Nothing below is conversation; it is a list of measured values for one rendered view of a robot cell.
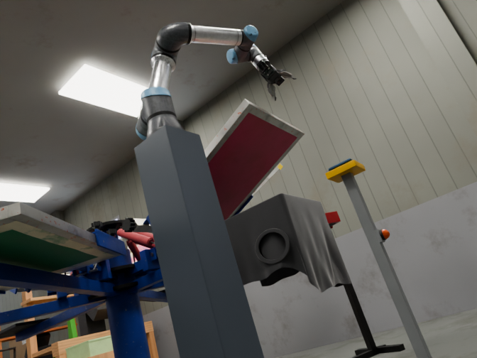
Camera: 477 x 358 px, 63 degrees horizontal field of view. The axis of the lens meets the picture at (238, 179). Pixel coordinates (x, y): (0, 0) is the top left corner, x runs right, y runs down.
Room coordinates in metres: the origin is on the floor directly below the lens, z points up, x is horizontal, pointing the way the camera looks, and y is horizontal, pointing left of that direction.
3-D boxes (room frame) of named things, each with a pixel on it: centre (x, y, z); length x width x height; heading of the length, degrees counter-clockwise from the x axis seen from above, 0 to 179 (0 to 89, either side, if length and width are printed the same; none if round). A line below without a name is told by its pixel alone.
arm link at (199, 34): (1.48, -0.08, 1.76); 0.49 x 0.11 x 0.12; 119
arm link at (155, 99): (1.31, 0.22, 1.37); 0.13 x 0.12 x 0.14; 29
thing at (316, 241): (1.78, -0.25, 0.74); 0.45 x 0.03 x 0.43; 150
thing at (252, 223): (1.73, 0.04, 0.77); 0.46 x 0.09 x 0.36; 60
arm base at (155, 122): (1.31, 0.22, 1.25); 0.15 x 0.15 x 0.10
